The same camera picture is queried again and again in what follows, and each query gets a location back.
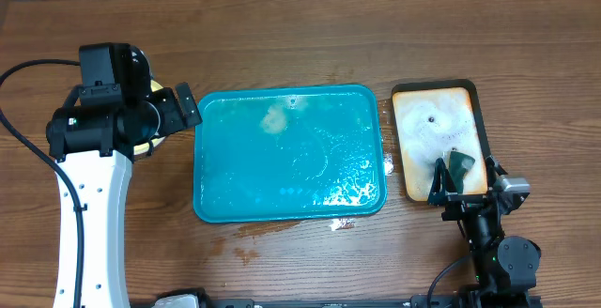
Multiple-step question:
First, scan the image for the teal plastic tray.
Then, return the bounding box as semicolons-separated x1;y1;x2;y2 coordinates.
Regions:
193;84;387;223

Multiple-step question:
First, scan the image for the black baking tray with suds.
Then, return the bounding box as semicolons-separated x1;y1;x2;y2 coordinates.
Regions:
392;79;490;202

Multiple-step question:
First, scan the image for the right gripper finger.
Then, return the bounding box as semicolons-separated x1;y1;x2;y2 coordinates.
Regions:
485;155;507;197
427;158;455;206

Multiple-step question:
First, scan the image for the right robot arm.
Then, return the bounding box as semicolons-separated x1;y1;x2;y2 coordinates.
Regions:
424;156;542;307

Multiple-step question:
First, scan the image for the yellow-green plate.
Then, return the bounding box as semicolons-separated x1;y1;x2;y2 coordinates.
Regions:
132;78;169;157

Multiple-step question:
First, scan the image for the green yellow sponge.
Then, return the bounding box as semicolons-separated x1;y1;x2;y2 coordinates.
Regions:
448;150;475;193

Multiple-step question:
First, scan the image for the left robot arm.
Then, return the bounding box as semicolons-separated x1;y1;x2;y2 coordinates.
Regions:
46;43;202;307

